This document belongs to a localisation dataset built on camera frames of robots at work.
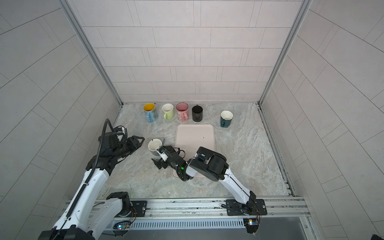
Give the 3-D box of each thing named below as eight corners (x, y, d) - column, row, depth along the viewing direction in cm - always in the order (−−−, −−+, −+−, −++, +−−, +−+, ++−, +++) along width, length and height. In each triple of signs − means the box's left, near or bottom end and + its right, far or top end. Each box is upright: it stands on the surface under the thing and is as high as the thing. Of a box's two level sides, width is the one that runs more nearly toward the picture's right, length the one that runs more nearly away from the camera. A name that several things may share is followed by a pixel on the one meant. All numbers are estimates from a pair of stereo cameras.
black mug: (192, 121, 108) (192, 113, 100) (192, 113, 113) (192, 104, 106) (202, 121, 108) (202, 113, 101) (202, 113, 113) (202, 104, 106)
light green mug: (162, 123, 106) (160, 114, 98) (165, 111, 113) (162, 103, 105) (173, 123, 106) (171, 114, 99) (174, 111, 113) (173, 103, 105)
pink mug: (176, 123, 105) (174, 114, 98) (178, 111, 113) (176, 102, 105) (187, 123, 105) (187, 114, 98) (188, 111, 113) (187, 102, 105)
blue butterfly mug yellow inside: (145, 124, 106) (140, 114, 97) (148, 112, 113) (144, 102, 104) (155, 124, 106) (152, 114, 97) (158, 112, 113) (155, 102, 104)
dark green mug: (220, 130, 103) (222, 121, 95) (219, 120, 109) (220, 110, 101) (231, 130, 103) (234, 121, 95) (229, 120, 109) (232, 110, 101)
